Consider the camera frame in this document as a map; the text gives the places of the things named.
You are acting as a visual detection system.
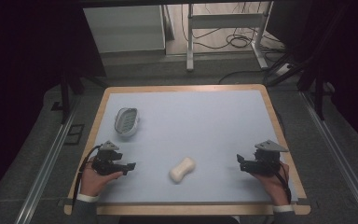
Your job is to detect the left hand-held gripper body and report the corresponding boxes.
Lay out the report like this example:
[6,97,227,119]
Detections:
[90,140,126,176]

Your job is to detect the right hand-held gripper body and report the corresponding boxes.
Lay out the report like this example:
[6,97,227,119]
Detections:
[247,139,290,178]

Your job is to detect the white soap dish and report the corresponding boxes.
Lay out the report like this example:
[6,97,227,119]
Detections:
[114,106,141,138]

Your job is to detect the person's left hand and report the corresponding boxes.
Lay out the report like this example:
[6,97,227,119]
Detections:
[79,157,124,198]

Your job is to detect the person's right hand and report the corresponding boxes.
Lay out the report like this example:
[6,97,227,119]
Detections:
[251,161,291,207]

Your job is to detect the black floor plate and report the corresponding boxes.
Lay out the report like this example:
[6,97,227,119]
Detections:
[63,123,86,146]

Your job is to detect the light grey table mat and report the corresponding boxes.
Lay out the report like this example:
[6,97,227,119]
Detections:
[94,90,299,205]

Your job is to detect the black stand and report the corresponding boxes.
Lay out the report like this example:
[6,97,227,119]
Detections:
[265,46,328,121]
[50,70,86,126]

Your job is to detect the white power strip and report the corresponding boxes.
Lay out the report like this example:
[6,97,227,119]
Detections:
[274,63,294,77]

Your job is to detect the grey cabinet panel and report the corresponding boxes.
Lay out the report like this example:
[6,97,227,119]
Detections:
[82,5,167,54]

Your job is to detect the dark curtain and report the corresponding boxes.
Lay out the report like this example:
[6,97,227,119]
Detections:
[0,0,107,206]
[265,0,358,155]

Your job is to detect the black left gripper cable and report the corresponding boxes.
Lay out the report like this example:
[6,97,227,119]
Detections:
[72,144,103,210]

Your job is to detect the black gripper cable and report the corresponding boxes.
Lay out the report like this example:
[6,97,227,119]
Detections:
[72,144,103,210]
[273,163,293,205]

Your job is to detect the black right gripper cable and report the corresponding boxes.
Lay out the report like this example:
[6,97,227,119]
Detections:
[273,163,293,205]

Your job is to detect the metal floor rail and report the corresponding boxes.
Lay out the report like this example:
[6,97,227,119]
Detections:
[300,91,358,224]
[14,101,79,224]

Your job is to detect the black floor cables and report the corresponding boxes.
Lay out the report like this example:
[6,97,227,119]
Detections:
[180,2,286,54]

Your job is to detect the white metal desk frame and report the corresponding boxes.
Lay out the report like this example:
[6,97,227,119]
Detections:
[186,1,275,73]

